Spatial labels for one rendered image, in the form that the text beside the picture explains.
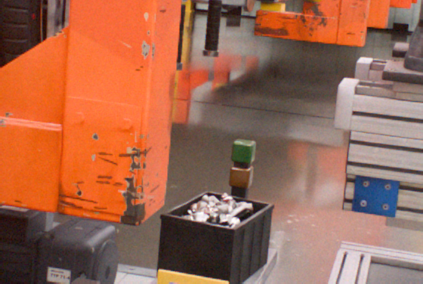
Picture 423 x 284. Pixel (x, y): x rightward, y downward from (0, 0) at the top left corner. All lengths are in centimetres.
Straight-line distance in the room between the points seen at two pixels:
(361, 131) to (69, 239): 64
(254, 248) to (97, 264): 43
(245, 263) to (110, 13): 49
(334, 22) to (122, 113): 421
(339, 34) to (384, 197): 385
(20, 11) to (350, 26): 391
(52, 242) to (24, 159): 29
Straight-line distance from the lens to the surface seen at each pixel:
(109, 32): 163
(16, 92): 174
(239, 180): 180
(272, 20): 584
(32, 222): 205
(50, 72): 171
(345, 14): 577
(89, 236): 199
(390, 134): 191
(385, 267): 263
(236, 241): 158
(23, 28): 205
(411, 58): 191
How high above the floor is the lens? 102
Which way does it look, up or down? 10 degrees down
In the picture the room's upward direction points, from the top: 5 degrees clockwise
